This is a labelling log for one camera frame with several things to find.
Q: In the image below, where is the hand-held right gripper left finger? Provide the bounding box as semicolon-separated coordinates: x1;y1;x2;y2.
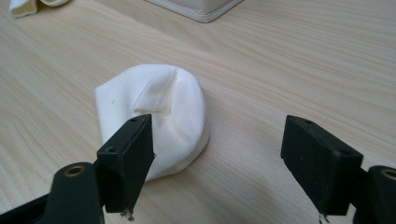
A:
96;113;156;218

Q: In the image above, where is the cream sock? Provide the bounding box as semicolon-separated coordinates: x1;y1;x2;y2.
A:
8;0;68;19

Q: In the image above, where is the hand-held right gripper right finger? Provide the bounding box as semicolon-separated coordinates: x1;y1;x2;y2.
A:
280;115;364;217

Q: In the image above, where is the white fabric storage box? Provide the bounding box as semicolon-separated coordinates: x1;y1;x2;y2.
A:
146;0;245;24

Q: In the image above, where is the white sock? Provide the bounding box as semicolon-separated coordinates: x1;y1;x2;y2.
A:
93;63;210;182

